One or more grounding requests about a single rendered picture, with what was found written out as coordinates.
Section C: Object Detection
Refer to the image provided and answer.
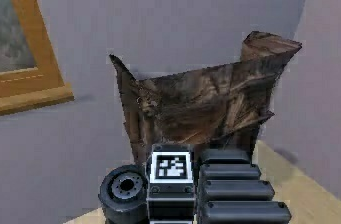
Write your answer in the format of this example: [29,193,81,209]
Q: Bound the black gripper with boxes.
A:
[97,164,150,224]

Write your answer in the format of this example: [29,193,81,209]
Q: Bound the dark brown wooden chair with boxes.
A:
[108,30,303,167]

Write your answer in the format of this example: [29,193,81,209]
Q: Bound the wooden framed picture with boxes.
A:
[0,0,75,121]

